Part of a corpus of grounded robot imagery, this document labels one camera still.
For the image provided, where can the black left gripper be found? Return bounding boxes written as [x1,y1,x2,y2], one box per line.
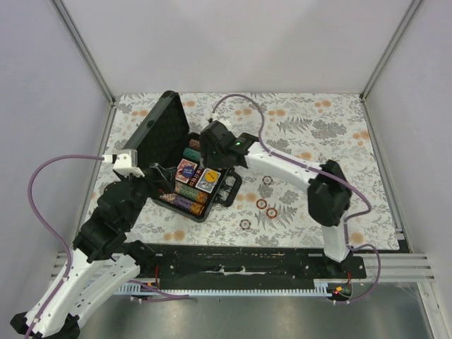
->
[119,162,178,228]

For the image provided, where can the orange poker chip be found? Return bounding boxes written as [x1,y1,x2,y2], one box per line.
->
[256,198,268,209]
[266,208,277,218]

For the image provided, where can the white slotted cable duct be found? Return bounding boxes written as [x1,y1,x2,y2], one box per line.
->
[114,282,333,297]

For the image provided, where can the floral patterned table mat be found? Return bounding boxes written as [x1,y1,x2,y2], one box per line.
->
[81,92,401,251]

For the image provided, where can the bottom poker chip row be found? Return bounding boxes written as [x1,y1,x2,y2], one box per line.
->
[159,193,205,215]

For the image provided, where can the aluminium left frame post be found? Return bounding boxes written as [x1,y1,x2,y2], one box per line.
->
[50,0,116,106]

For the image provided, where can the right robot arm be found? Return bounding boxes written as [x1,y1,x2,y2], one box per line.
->
[200,121,352,278]

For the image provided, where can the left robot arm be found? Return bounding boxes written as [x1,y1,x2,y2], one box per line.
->
[11,164,176,338]

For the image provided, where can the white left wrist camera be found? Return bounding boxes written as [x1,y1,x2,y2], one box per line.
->
[102,149,145,177]

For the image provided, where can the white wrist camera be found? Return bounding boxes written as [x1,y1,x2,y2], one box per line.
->
[212,114,232,130]
[102,149,145,177]

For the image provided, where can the blue playing card deck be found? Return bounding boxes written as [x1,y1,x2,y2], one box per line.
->
[195,168,221,194]

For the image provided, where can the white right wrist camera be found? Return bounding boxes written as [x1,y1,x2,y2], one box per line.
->
[212,114,232,130]

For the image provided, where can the black poker set case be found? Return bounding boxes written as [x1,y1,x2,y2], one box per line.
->
[115,90,244,223]

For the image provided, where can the blue small blind button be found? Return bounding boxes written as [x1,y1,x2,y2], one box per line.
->
[180,166,195,178]

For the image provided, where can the red playing card deck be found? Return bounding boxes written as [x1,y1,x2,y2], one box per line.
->
[175,159,198,184]

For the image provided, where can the aluminium right frame post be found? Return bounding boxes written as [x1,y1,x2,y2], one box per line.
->
[359,0,424,102]

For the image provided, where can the aluminium frame post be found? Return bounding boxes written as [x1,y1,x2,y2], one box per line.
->
[359,0,424,102]
[50,0,116,106]

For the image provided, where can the yellow big blind button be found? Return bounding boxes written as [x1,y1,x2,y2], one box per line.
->
[205,170,218,182]

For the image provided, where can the ten value chip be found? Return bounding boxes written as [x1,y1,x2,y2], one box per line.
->
[262,176,273,186]

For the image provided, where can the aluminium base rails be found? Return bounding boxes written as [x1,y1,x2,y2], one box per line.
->
[54,251,433,283]

